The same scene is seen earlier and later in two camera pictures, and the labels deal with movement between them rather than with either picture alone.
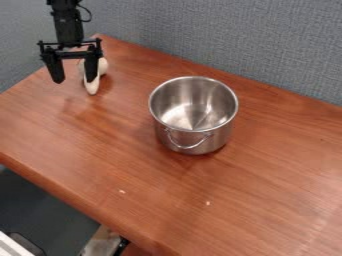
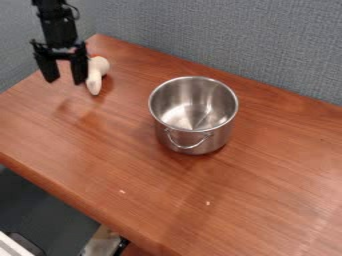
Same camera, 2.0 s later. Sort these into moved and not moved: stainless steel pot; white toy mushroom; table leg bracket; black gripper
Moved: black gripper
Not moved: table leg bracket; white toy mushroom; stainless steel pot
